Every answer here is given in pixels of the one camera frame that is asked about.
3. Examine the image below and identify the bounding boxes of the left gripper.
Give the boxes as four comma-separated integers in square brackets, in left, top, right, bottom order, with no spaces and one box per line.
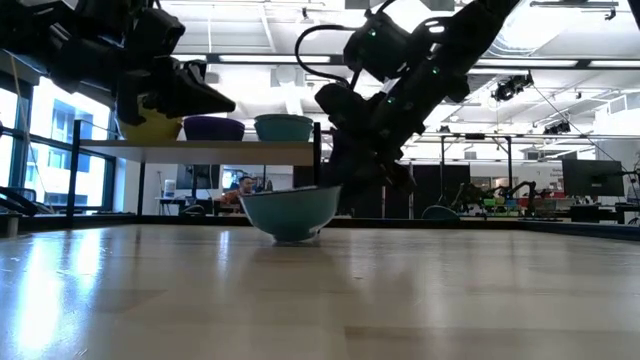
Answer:
[114,54,237,126]

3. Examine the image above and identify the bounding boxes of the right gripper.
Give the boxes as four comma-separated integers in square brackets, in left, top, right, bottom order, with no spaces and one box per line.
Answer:
[324,99,417,211]

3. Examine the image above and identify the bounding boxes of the yellow patterned mini bowl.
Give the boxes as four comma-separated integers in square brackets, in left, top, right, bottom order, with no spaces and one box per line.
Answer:
[118,105,184,143]

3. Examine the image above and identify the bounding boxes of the teal patterned mini bowl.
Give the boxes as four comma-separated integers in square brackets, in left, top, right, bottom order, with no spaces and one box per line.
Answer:
[239,184,343,245]
[253,121,315,143]
[253,113,315,124]

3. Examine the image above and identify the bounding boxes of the black room divider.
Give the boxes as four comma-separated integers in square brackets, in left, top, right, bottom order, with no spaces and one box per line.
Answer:
[294,162,471,219]

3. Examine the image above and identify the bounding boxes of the blue chair back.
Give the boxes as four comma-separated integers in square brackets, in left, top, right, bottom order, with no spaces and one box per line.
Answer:
[421,204,461,221]

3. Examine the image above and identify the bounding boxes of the person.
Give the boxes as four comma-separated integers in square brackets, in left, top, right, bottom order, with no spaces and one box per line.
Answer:
[219,174,259,207]

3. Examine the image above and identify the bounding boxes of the background robot arms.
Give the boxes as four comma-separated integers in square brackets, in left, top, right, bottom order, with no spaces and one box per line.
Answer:
[449,179,556,219]

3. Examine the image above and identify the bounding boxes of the black background monitor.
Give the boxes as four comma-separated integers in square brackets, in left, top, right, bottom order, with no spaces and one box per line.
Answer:
[562,158,625,197]

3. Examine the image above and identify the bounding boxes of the wooden shelf with black frame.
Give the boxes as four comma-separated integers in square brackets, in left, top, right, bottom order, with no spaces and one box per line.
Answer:
[67,118,324,235]

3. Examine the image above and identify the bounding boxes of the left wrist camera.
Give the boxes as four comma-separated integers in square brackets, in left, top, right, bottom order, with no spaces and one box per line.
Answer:
[127,7,187,57]

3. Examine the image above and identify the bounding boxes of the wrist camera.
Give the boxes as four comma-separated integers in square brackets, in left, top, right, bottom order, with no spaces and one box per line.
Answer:
[313,82,374,132]
[127,7,187,57]

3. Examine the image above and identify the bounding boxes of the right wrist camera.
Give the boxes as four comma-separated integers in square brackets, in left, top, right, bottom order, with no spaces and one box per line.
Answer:
[313,82,374,132]

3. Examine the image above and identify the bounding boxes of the black wall monitor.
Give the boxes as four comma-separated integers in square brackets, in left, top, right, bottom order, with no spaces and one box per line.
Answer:
[174,163,221,190]

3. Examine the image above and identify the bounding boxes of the black camera cable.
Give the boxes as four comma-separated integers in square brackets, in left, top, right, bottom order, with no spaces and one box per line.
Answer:
[293,0,374,86]

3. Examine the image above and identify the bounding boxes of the black metal rig frame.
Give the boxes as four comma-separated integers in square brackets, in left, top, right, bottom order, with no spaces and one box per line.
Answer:
[0,185,640,242]

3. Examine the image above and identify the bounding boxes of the black background frame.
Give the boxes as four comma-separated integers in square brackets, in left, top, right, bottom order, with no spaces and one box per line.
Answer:
[399,129,516,184]

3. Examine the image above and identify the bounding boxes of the black ceiling camera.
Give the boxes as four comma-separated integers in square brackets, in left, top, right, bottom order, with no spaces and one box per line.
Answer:
[543,119,572,135]
[491,72,535,104]

